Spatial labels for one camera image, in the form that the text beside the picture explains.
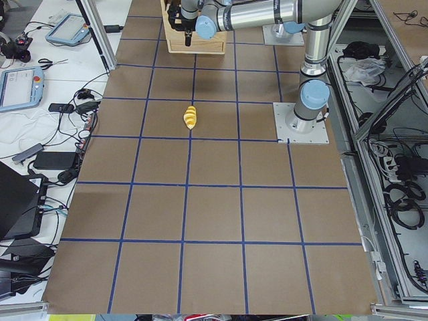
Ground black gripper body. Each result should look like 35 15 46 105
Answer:
167 1 193 33

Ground wooden drawer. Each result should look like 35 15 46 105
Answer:
167 31 227 55

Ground wooden drawer cabinet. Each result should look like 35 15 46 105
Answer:
160 1 227 55

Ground toy croissant bread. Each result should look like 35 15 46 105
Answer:
183 106 197 130

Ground upper teach pendant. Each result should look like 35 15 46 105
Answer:
45 13 90 47

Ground teach pendant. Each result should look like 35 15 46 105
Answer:
45 13 90 47
1 66 44 112

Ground lower teach pendant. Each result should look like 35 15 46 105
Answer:
1 66 44 112

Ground black power adapter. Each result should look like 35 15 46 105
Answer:
33 151 76 170

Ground white crumpled cloth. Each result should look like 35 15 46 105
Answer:
344 58 386 86

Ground black laptop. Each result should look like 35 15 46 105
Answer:
1 163 47 241

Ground aluminium frame post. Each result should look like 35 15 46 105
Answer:
76 0 117 73

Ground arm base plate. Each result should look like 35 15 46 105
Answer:
273 102 329 145
262 24 304 47

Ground black handled scissors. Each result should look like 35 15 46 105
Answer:
37 58 68 71

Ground aluminium side frame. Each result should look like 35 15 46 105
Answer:
328 1 427 312

